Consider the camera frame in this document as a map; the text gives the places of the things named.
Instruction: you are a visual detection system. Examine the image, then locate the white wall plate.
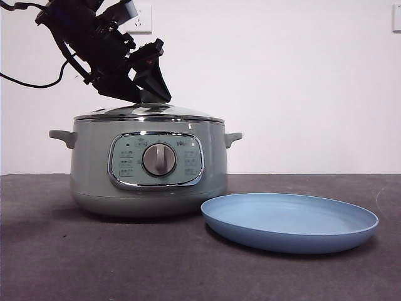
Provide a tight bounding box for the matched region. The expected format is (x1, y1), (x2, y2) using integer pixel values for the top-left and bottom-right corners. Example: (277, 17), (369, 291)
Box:
(392, 4), (401, 33)

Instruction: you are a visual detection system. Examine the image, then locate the glass lid with green knob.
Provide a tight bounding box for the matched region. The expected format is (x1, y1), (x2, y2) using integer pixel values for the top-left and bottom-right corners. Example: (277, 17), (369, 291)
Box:
(74, 90), (225, 122)

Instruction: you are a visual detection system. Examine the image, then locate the black cable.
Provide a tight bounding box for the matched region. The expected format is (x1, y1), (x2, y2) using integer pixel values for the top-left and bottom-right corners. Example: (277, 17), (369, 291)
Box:
(0, 46), (82, 89)

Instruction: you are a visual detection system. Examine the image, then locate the blue round plate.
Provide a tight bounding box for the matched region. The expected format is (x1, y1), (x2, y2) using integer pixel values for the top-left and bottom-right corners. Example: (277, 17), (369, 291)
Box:
(200, 193), (379, 254)

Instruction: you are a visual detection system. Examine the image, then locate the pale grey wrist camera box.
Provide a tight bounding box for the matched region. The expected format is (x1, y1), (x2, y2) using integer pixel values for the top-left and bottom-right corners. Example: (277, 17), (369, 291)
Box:
(105, 0), (139, 21)

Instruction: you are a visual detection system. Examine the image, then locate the white wall power socket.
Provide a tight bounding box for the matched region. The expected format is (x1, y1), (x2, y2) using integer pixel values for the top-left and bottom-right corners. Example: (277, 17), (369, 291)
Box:
(125, 4), (153, 34)

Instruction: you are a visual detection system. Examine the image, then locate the pale green electric steamer pot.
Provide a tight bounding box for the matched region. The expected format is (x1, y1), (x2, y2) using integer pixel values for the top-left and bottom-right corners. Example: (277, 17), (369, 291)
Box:
(48, 119), (244, 219)

